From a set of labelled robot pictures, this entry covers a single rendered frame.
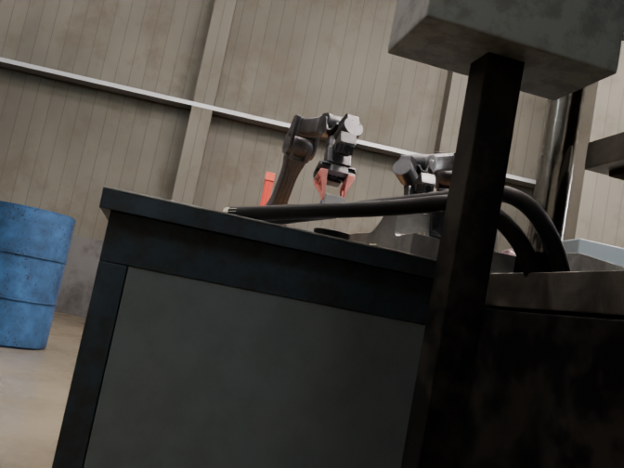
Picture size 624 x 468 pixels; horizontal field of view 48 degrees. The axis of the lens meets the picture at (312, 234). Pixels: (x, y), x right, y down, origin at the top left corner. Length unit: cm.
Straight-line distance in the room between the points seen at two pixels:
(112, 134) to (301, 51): 308
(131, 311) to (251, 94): 948
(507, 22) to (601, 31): 15
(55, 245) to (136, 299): 426
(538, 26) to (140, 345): 83
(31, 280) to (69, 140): 539
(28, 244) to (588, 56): 475
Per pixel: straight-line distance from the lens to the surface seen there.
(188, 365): 128
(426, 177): 200
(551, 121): 134
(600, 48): 111
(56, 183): 1056
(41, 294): 551
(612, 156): 126
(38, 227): 545
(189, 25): 1098
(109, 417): 129
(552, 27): 107
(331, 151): 185
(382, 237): 168
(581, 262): 175
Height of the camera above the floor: 65
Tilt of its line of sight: 6 degrees up
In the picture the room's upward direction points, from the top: 11 degrees clockwise
